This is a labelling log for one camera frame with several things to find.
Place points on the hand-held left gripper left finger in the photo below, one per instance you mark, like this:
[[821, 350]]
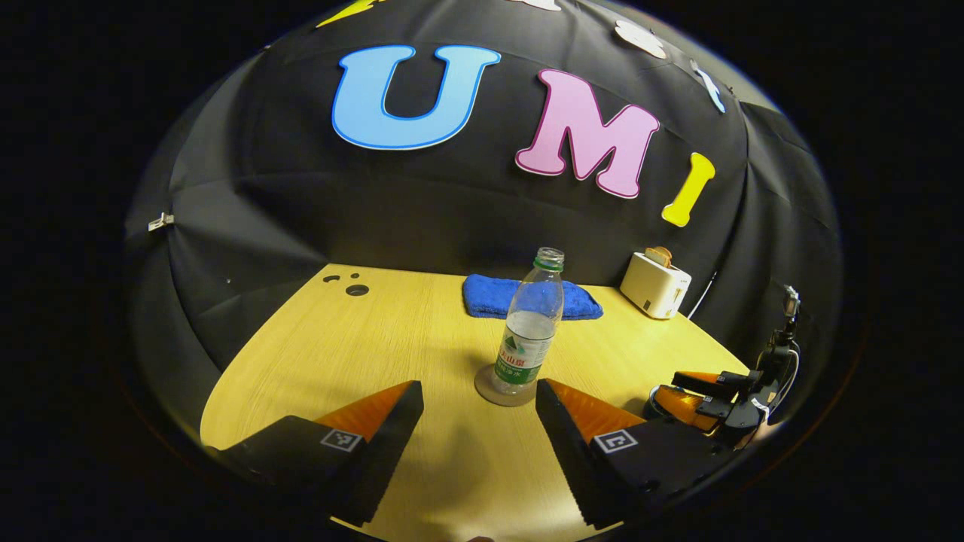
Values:
[[388, 444]]

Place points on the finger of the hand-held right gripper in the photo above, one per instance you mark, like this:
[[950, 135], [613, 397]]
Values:
[[681, 404], [712, 382]]

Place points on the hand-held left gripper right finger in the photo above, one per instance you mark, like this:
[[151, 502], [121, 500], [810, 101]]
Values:
[[565, 452]]

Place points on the round brown coaster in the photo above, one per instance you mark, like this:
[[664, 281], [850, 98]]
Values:
[[486, 391]]

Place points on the clear plastic water bottle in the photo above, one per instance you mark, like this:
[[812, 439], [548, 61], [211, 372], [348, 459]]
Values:
[[527, 339]]

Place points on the white toaster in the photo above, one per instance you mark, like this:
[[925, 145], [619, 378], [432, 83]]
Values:
[[655, 290]]

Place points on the bread slice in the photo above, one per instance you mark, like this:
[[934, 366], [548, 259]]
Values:
[[659, 256]]

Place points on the blue towel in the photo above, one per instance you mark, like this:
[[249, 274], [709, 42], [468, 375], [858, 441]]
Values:
[[489, 297]]

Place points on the black backdrop cloth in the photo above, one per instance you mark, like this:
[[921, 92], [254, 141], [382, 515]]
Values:
[[301, 211]]

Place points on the white clip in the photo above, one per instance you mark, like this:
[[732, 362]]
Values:
[[160, 221]]

